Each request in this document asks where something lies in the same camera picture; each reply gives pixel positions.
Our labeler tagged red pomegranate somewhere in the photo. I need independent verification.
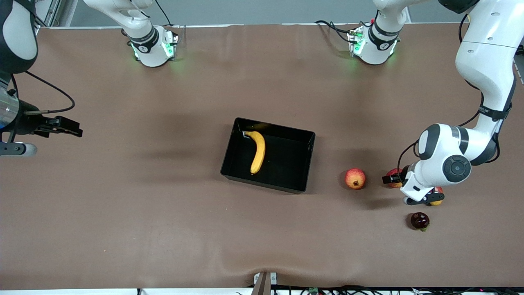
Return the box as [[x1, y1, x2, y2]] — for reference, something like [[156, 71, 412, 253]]
[[344, 168, 366, 190]]

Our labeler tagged brown table mat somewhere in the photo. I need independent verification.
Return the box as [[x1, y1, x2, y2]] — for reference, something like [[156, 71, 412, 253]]
[[0, 23, 524, 289]]

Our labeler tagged black base cable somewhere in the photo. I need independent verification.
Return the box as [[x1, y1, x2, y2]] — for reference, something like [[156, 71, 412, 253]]
[[314, 20, 357, 43], [155, 0, 173, 26]]

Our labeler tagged red yellow mango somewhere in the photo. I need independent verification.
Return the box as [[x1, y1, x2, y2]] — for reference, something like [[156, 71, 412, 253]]
[[428, 186, 445, 206]]

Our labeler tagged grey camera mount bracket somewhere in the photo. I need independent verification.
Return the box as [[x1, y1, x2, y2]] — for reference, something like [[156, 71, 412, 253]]
[[251, 271, 278, 295]]

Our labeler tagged aluminium frame strut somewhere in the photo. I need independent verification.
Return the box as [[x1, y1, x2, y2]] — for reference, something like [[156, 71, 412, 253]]
[[35, 0, 62, 37]]

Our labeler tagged dark purple mangosteen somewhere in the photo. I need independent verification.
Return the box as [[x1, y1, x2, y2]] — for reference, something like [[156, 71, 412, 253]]
[[411, 212, 430, 232]]

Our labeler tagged black rectangular plastic box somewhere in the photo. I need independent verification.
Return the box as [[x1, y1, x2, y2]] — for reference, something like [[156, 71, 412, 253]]
[[220, 117, 316, 194]]

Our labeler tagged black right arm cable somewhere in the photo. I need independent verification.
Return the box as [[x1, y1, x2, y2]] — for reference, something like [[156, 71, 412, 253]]
[[10, 70, 76, 113]]

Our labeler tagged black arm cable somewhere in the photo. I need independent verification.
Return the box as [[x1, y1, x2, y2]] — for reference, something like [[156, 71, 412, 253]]
[[397, 12, 516, 177], [10, 70, 76, 113]]

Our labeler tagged yellow banana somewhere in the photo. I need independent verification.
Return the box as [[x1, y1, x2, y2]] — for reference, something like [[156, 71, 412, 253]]
[[244, 131, 266, 175]]

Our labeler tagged red yellow apple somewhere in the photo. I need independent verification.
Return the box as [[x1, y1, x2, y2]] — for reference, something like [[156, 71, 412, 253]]
[[386, 168, 406, 189]]

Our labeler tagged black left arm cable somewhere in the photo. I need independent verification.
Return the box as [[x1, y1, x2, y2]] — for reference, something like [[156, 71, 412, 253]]
[[397, 12, 516, 177]]

